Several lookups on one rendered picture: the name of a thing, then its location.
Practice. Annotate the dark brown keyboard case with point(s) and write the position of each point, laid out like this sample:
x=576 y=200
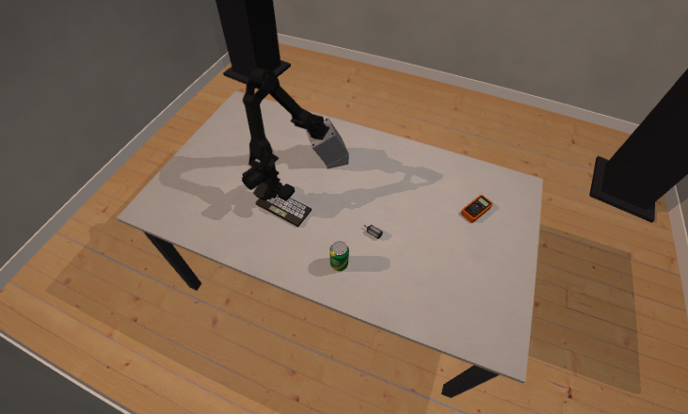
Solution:
x=290 y=210

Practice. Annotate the green and yellow drink can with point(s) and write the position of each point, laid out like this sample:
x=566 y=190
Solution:
x=339 y=253

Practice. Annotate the orange digital multimeter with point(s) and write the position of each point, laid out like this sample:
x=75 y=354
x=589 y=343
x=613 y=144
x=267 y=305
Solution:
x=476 y=208

